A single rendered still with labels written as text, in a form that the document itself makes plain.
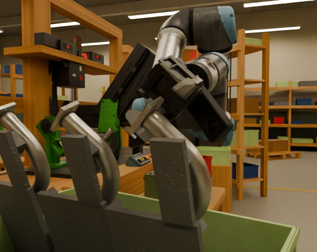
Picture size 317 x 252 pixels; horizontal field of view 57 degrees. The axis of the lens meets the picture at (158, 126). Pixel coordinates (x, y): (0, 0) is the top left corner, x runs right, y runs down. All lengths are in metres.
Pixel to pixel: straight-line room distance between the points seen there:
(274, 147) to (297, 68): 3.24
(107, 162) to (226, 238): 0.35
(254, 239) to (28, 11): 1.63
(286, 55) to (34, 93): 9.59
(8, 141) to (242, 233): 0.51
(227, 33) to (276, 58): 9.75
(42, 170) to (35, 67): 1.23
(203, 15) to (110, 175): 0.63
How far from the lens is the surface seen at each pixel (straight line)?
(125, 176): 1.39
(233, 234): 0.70
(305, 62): 10.77
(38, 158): 0.61
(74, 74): 1.90
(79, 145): 0.45
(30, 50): 1.71
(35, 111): 1.78
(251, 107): 4.33
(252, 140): 4.36
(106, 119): 1.79
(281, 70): 10.64
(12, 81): 6.80
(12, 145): 0.59
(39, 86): 1.81
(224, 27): 0.95
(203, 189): 0.40
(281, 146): 8.72
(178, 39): 0.91
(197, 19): 0.96
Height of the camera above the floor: 1.18
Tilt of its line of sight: 2 degrees down
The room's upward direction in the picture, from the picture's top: straight up
